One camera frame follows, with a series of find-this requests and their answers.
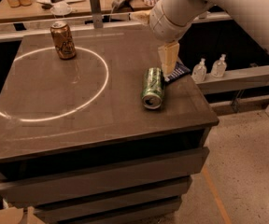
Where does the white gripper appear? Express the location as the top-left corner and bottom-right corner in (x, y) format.
(130, 0), (191, 77)

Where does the green soda can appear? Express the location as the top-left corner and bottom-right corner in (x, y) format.
(141, 67), (164, 109)

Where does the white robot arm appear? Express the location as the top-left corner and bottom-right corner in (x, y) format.
(130, 0), (269, 54)

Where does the orange-brown soda can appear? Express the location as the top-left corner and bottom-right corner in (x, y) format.
(50, 21), (76, 60)

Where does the blue snack packet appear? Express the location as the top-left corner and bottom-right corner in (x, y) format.
(164, 62), (191, 84)

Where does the left clear sanitizer bottle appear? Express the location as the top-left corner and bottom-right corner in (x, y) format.
(191, 58), (206, 82)

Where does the clear sanitizer bottle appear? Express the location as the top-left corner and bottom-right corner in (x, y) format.
(191, 58), (206, 82)
(210, 54), (227, 78)

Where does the right clear sanitizer bottle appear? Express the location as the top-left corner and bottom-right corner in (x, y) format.
(210, 54), (227, 78)

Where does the white cup on saucer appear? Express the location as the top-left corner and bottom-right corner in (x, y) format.
(50, 3), (72, 16)

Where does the wooden background desk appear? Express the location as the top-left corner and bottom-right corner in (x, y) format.
(0, 0), (149, 23)

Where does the top grey drawer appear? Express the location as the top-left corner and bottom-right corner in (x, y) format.
(0, 147), (209, 207)

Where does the grey drawer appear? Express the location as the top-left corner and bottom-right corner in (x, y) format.
(34, 176), (191, 223)
(0, 147), (209, 207)
(58, 196), (183, 224)

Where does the middle grey drawer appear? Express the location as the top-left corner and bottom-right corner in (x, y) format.
(34, 176), (191, 223)

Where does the bottom grey drawer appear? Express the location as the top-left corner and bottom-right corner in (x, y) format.
(58, 196), (183, 224)

